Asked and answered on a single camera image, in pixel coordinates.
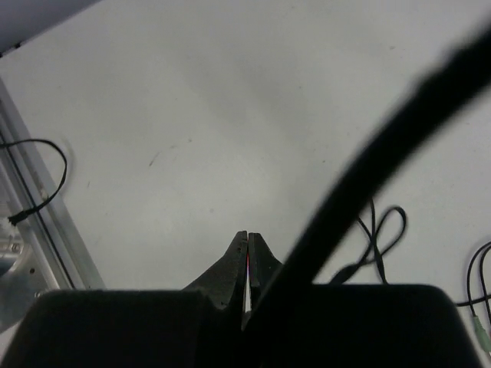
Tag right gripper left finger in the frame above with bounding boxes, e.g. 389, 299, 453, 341
183, 231, 248, 330

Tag aluminium table front rail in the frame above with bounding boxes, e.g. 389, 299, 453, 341
1, 84, 105, 290

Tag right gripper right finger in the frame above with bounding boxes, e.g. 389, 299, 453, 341
247, 232, 282, 320

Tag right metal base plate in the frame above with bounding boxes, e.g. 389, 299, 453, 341
0, 168, 58, 334

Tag right base black wire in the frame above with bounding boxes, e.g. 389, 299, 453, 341
0, 138, 68, 227

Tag black headphones with cable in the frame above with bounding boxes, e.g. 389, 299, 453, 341
245, 34, 491, 350

